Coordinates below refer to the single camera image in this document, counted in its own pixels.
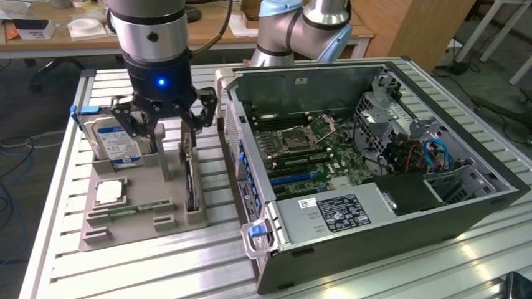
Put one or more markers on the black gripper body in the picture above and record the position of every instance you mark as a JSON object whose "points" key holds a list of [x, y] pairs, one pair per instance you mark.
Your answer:
{"points": [[160, 82]]}

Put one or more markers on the black graphics card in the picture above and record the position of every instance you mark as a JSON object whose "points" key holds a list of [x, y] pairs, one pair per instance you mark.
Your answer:
{"points": [[191, 177]]}

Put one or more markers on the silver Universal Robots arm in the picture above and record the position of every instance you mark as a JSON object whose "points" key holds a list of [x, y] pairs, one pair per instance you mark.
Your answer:
{"points": [[146, 37]]}

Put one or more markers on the hard disk with blue carrier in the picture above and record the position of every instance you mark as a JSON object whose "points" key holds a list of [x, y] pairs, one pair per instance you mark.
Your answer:
{"points": [[112, 143]]}

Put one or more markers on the silver CPU chip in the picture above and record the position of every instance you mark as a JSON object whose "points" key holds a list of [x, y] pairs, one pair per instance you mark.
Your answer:
{"points": [[110, 192]]}

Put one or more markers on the black lamp base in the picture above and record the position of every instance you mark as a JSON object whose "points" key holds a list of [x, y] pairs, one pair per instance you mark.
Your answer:
{"points": [[194, 14]]}

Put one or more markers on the CPU socket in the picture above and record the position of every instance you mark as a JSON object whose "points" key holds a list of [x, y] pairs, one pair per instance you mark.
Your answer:
{"points": [[298, 138]]}

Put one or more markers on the white round holder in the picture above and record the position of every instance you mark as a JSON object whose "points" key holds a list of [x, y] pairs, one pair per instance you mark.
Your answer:
{"points": [[87, 28]]}

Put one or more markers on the wooden desk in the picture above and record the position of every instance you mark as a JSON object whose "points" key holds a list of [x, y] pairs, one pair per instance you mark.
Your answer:
{"points": [[62, 45]]}

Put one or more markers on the white paper stack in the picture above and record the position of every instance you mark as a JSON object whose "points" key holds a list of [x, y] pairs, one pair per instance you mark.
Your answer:
{"points": [[243, 28]]}

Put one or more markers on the black office chair base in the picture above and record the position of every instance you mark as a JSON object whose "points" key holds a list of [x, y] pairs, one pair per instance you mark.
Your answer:
{"points": [[46, 70]]}

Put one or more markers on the green RAM stick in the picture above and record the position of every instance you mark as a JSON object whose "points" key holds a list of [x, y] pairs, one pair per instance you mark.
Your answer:
{"points": [[132, 210]]}

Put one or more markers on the black installed RAM stick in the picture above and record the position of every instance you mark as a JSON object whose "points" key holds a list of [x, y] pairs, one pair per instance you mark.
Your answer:
{"points": [[303, 160]]}

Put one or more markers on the metal socket cover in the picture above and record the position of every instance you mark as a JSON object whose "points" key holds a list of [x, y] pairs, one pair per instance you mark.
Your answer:
{"points": [[322, 123]]}

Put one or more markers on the blue expansion slot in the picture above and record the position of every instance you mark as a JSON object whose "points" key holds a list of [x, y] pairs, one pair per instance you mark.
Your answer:
{"points": [[291, 178]]}

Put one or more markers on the grey plastic parts rack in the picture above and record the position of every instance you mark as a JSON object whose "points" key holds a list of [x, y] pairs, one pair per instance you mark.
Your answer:
{"points": [[146, 227]]}

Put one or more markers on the white labelled box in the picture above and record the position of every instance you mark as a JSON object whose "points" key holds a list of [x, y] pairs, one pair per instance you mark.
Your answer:
{"points": [[35, 31]]}

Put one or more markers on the green motherboard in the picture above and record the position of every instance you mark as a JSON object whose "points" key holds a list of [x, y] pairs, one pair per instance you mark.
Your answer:
{"points": [[332, 168]]}

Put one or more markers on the blue case latch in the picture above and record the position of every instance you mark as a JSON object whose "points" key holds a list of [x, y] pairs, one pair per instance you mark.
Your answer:
{"points": [[256, 231]]}

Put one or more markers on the grey power supply unit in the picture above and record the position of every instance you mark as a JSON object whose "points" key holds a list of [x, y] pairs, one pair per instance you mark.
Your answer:
{"points": [[299, 224]]}

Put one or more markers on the black open PC case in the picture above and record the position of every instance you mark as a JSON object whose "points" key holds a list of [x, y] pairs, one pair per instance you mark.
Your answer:
{"points": [[374, 236]]}

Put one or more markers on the wooden cabinet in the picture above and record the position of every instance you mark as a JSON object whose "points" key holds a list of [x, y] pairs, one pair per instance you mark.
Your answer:
{"points": [[415, 28]]}

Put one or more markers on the grey metal disk bay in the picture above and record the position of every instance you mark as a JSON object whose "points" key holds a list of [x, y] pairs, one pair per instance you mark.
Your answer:
{"points": [[470, 183]]}

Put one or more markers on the dark object at table edge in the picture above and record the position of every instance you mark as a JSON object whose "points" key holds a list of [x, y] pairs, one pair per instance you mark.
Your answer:
{"points": [[520, 286]]}

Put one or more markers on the white table frame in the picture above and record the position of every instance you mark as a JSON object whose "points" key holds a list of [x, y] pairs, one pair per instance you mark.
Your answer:
{"points": [[499, 18]]}

